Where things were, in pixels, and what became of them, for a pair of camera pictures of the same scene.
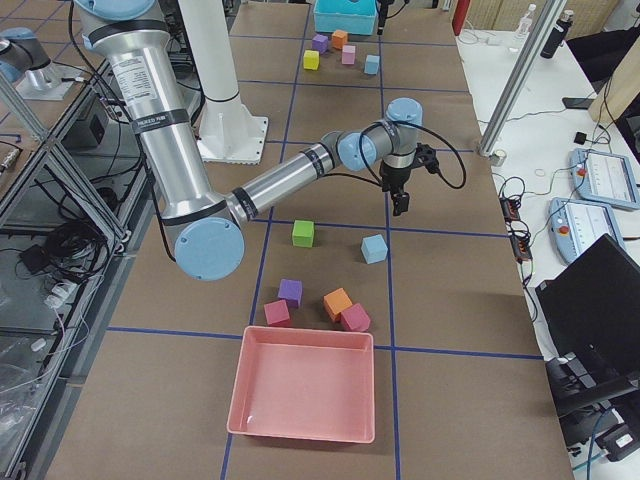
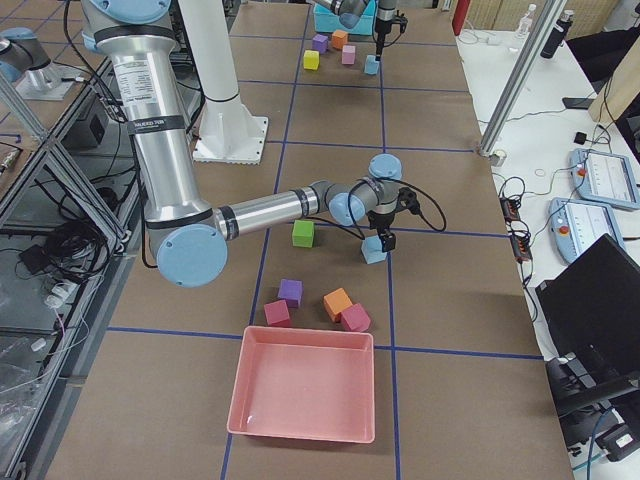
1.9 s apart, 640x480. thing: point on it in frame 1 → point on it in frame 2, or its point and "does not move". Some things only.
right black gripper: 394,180 → 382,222
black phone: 577,103 does not move
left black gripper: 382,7 → 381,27
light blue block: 371,64 does not move
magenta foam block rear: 277,313 does not move
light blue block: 374,248 does not move
